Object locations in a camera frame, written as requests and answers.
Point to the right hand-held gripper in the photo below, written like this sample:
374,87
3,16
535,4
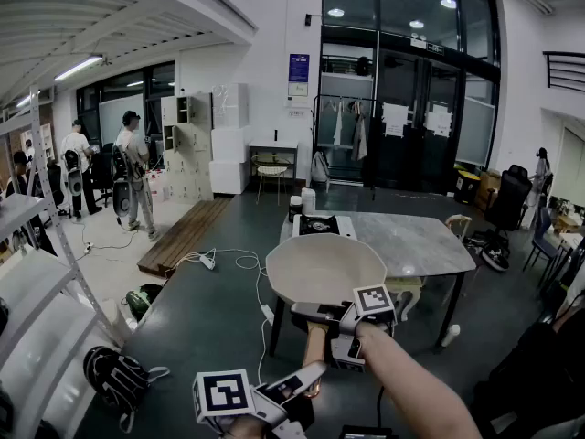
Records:
372,302

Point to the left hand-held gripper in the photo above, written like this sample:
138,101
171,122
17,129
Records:
224,396

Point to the white appliance with dark window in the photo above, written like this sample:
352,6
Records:
320,224

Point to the person's left forearm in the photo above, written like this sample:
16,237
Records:
247,430

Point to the person's right forearm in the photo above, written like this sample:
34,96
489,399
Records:
411,382

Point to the white power adapter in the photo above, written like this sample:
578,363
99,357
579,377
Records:
267,314

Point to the black display monitor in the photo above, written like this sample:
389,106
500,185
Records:
365,433

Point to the cream carved chair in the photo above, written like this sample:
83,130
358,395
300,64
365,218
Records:
458,227
407,291

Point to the white lidded jar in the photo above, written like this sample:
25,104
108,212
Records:
308,201

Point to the white plastic bottle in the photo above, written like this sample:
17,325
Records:
450,335

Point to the grey backpack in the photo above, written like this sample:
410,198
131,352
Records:
320,167

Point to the wooden slat platform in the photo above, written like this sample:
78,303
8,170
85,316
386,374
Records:
187,238

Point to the white foam box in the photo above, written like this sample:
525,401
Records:
230,144
228,177

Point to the black clothes rack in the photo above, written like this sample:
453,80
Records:
315,144

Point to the green black bag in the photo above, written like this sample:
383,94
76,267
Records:
144,300

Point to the white side table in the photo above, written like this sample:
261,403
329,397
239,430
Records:
274,144

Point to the black glass double door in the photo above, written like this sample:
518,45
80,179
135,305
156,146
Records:
411,163

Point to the grey hanging garment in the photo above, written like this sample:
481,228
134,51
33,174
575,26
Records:
359,137

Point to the white hanging garment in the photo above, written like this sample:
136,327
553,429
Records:
337,128

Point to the black white patterned backpack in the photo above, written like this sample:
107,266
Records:
114,377

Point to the black white backpack rig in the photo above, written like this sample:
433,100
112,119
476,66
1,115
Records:
121,195
496,256
73,174

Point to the beige metal lockers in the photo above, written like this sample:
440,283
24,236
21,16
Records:
187,167

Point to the black bin with yellow lid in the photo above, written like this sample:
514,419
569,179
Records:
467,190

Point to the white paper sheet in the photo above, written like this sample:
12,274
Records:
439,120
395,119

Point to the cardboard box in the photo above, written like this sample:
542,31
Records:
489,188

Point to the tall wrapped white box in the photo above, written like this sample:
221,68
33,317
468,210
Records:
230,105

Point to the black office chair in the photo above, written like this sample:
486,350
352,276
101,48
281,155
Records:
103,172
509,199

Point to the dark blue chair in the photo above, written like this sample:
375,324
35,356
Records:
541,240

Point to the whiteboard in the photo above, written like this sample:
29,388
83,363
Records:
121,119

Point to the white metal shelf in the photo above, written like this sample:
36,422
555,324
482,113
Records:
32,291

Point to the tube ceiling light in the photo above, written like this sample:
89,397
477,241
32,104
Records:
77,68

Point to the black balcony railing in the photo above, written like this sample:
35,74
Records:
566,69

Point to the white wall notice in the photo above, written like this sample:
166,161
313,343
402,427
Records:
298,88

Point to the blue wall poster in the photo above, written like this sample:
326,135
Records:
299,67

